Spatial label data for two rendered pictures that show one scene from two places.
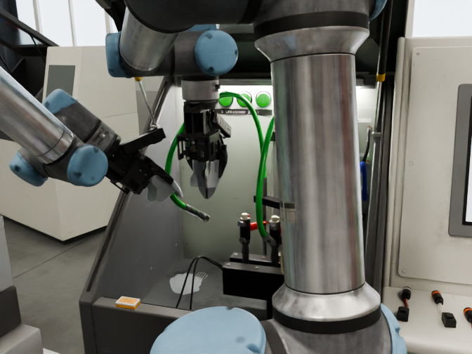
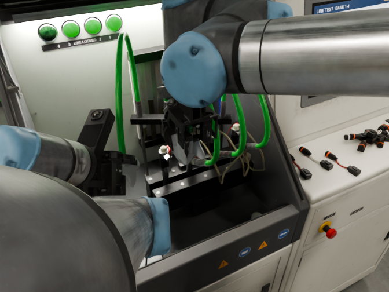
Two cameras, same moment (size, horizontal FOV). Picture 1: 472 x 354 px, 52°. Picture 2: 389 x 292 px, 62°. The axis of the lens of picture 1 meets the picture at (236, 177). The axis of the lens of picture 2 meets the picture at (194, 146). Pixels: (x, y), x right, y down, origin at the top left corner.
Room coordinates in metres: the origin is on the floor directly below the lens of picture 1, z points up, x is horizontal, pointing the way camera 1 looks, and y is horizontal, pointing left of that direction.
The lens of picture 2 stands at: (0.61, 0.42, 1.68)
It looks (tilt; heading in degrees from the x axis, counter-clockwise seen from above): 38 degrees down; 315
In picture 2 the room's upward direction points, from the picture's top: straight up
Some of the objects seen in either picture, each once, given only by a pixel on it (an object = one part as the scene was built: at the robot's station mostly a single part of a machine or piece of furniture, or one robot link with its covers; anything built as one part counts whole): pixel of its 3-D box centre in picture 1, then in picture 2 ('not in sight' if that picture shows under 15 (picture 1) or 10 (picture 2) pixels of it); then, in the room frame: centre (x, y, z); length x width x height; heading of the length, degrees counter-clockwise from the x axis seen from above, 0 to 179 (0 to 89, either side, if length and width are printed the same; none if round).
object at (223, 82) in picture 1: (268, 82); (119, 4); (1.43, -0.10, 1.43); 0.54 x 0.03 x 0.02; 72
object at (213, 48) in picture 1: (202, 53); (244, 30); (0.88, 0.05, 1.53); 0.11 x 0.11 x 0.08; 17
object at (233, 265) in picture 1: (289, 291); (200, 186); (1.14, -0.13, 0.91); 0.34 x 0.10 x 0.15; 72
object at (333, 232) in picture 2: not in sight; (329, 231); (0.77, -0.36, 0.80); 0.05 x 0.04 x 0.05; 72
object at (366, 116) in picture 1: (349, 161); not in sight; (1.35, -0.33, 1.21); 0.13 x 0.03 x 0.31; 72
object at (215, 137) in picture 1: (201, 130); (189, 107); (0.98, 0.07, 1.37); 0.09 x 0.08 x 0.12; 162
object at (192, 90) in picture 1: (201, 90); not in sight; (0.98, 0.06, 1.45); 0.08 x 0.08 x 0.05
